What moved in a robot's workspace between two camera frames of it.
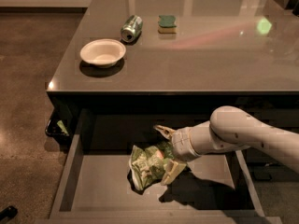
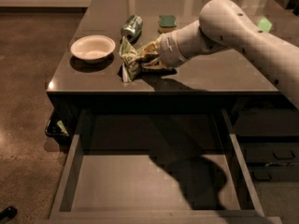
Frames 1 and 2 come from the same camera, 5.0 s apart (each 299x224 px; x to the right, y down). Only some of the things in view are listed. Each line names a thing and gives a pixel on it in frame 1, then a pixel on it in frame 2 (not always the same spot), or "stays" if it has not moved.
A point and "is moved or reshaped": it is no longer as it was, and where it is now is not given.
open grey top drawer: [95, 185] stays
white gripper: [183, 145] to [168, 50]
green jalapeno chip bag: [147, 164] to [131, 61]
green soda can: [132, 28] stays
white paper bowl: [103, 53] is moved or reshaped
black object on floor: [8, 212] stays
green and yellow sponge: [166, 24] stays
